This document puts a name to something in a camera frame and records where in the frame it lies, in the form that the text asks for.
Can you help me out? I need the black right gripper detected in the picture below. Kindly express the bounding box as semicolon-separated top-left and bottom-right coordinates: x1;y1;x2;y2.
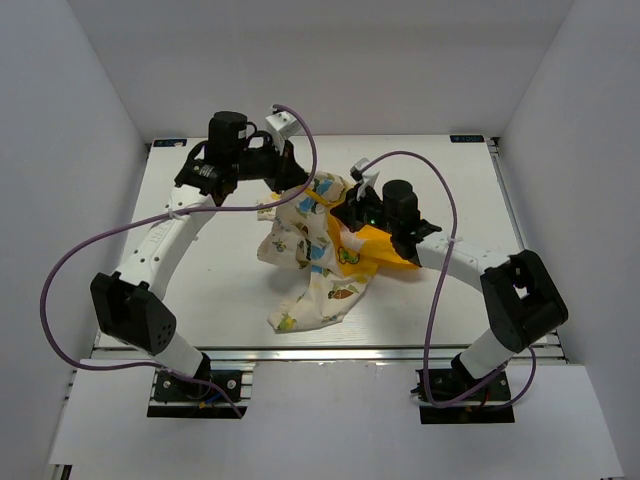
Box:
332;182;399;235

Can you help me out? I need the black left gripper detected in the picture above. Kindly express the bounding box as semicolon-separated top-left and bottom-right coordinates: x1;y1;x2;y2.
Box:
230;134;309;194

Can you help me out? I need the yellow cream dinosaur print jacket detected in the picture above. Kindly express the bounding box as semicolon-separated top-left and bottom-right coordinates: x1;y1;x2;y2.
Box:
257;172;417;333

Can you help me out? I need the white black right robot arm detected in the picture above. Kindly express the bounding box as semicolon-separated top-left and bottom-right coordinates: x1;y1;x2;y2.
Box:
331;180;569;399

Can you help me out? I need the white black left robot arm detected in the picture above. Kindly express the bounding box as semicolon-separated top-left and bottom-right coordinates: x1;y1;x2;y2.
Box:
90;106;313;399

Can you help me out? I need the blue left corner label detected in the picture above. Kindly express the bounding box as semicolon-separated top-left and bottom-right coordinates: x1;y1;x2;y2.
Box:
152;138;187;148

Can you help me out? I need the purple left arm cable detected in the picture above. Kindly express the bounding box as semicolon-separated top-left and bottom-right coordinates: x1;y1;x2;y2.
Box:
39;103;320;419

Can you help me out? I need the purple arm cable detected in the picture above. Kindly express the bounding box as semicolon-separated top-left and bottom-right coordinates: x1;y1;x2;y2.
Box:
39;103;320;419
352;151;539;410

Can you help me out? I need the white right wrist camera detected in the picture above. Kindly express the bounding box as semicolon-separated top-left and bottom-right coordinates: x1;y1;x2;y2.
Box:
350;158;379;200

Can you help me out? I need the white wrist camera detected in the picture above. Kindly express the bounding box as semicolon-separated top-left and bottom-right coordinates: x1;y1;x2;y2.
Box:
350;158;379;200
265;107;301;154

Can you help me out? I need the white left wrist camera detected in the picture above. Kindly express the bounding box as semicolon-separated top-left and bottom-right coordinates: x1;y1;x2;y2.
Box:
265;107;301;154

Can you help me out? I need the aluminium front table rail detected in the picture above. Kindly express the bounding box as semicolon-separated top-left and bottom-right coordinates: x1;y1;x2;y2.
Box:
91;345;566;363

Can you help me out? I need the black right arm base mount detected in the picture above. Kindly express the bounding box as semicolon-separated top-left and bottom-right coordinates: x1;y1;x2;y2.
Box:
410;369;515;425

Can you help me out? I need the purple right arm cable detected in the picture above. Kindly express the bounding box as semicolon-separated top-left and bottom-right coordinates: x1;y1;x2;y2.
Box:
352;151;539;410

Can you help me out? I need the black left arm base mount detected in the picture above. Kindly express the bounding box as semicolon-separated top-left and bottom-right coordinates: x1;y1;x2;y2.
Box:
147;363;253;420

